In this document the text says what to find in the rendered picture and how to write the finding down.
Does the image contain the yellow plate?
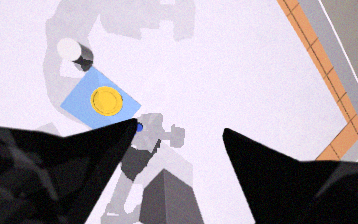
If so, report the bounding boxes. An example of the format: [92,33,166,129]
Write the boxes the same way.
[90,86,122,116]

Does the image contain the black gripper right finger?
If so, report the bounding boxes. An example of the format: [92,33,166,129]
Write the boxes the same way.
[222,128,358,224]

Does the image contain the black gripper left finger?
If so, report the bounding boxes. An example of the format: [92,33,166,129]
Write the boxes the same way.
[0,118,138,224]

